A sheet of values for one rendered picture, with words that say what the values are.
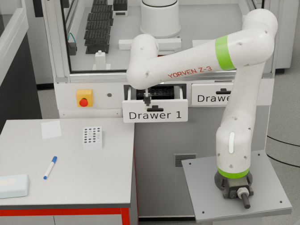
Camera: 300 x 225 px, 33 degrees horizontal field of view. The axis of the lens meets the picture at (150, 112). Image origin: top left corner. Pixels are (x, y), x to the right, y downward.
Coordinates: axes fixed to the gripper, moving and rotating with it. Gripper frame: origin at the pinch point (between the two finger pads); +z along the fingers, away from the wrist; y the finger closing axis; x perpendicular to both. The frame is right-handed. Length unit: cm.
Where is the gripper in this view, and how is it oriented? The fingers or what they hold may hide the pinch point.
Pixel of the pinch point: (147, 103)
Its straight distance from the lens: 223.3
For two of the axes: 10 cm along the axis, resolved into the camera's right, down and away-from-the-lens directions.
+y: 0.0, 8.1, -5.9
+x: 10.0, -0.2, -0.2
